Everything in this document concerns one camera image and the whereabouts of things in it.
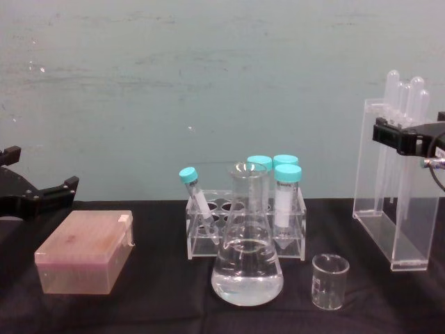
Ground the glass conical flask with liquid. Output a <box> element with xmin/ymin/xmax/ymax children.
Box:
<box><xmin>210</xmin><ymin>161</ymin><xmax>284</xmax><ymax>308</ymax></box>

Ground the clear acrylic pipette stand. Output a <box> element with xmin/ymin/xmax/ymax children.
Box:
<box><xmin>352</xmin><ymin>97</ymin><xmax>441</xmax><ymax>273</ymax></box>

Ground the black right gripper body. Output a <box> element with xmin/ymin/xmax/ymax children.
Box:
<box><xmin>404</xmin><ymin>120</ymin><xmax>445</xmax><ymax>158</ymax></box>

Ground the clear acrylic tube rack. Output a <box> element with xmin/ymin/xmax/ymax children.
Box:
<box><xmin>186</xmin><ymin>189</ymin><xmax>308</xmax><ymax>262</ymax></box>

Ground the small glass beaker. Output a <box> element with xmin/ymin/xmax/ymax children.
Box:
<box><xmin>311</xmin><ymin>253</ymin><xmax>350</xmax><ymax>312</ymax></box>

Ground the leaning teal capped centrifuge tube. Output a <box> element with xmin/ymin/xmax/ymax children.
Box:
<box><xmin>178</xmin><ymin>166</ymin><xmax>221</xmax><ymax>245</ymax></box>

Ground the white labelled teal capped tube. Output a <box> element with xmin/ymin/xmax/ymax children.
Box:
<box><xmin>273</xmin><ymin>164</ymin><xmax>302</xmax><ymax>251</ymax></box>

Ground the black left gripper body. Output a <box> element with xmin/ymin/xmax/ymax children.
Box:
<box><xmin>0</xmin><ymin>166</ymin><xmax>36</xmax><ymax>221</ymax></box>

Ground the dark cable with silver plug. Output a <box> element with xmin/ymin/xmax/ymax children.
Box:
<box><xmin>420</xmin><ymin>133</ymin><xmax>445</xmax><ymax>192</ymax></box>

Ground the pink pipette tip box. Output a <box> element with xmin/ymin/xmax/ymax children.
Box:
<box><xmin>33</xmin><ymin>209</ymin><xmax>136</xmax><ymax>296</ymax></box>

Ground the black table cloth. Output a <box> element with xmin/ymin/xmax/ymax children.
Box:
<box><xmin>0</xmin><ymin>197</ymin><xmax>445</xmax><ymax>334</ymax></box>

